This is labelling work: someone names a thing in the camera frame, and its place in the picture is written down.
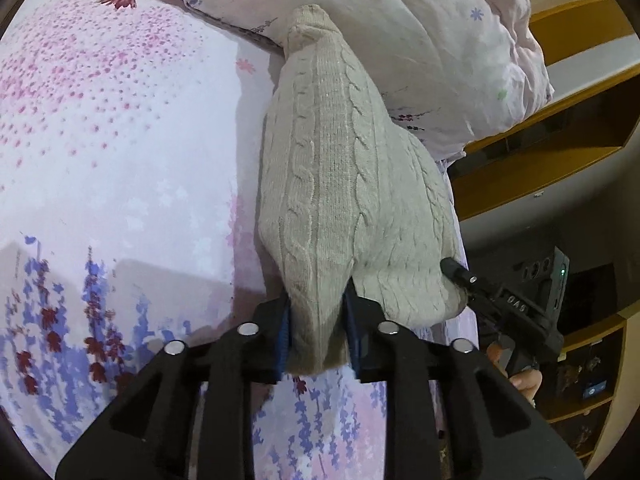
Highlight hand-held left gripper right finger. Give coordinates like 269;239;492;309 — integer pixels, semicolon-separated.
342;285;586;480

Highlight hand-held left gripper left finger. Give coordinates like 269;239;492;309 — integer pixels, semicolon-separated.
55;295;296;480

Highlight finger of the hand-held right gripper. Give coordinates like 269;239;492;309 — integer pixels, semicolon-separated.
440;257;481;292

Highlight beige cable-knit sweater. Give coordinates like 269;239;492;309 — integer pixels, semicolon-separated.
255;4;468;376

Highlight person's right hand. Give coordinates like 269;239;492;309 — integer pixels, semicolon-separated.
487;342;544;407

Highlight wooden shelf cabinet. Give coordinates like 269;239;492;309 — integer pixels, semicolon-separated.
447;0;640;476

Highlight pink floral bed sheet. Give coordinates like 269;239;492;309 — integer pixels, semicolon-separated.
0;0;481;480

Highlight large pink floral pillow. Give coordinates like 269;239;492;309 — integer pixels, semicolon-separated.
192;0;556;161

